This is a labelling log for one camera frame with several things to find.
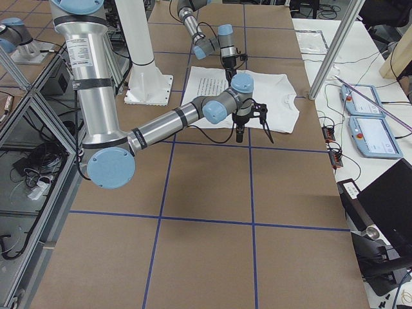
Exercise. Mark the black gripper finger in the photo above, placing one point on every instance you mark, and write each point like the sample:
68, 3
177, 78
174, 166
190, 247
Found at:
229, 73
239, 133

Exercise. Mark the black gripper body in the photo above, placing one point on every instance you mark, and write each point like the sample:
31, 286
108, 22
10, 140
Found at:
229, 62
240, 118

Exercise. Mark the white long-sleeve printed shirt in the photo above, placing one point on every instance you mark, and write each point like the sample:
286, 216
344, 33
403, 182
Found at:
274, 90

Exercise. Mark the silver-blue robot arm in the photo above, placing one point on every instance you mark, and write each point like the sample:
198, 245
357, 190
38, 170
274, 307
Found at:
209, 32
111, 143

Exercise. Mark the third grey-blue robot arm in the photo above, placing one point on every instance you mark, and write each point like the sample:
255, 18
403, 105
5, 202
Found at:
17, 41

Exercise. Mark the clear plastic sheet taped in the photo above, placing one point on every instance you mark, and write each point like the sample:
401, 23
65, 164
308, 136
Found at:
312, 42

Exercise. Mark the orange-black electronics board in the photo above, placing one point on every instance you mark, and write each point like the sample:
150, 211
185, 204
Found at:
335, 158
328, 133

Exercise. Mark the upper blue teach pendant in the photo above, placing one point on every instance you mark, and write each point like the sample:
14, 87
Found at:
357, 105

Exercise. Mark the blue teach pendant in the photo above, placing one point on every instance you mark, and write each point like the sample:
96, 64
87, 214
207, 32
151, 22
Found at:
357, 105
373, 138

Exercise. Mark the lower blue teach pendant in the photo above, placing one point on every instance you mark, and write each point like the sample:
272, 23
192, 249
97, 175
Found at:
373, 138

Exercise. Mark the black box white label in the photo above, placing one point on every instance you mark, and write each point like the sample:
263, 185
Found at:
349, 192

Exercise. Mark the metal rod reacher tool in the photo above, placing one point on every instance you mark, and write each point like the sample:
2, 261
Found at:
352, 89

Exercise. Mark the black laptop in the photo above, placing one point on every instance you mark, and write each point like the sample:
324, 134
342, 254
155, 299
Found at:
387, 201

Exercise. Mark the black monitor stand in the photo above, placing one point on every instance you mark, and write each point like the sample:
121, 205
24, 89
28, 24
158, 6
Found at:
381, 266

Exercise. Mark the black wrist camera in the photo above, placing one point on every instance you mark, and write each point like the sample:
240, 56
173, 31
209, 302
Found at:
243, 57
259, 111

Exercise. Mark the aluminium frame post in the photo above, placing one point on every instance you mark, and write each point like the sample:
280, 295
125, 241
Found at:
338, 40

